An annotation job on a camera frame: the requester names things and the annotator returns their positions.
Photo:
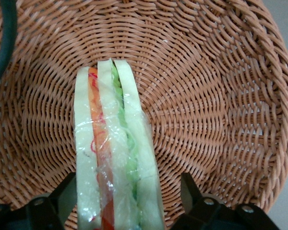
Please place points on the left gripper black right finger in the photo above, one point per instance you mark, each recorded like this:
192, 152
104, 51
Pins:
206, 215

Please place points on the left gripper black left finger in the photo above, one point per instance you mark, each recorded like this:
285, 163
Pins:
48, 213

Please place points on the plastic sandwich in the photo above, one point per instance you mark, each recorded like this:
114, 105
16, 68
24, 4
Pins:
115, 148

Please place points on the brown round wicker basket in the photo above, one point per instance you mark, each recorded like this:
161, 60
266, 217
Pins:
206, 107

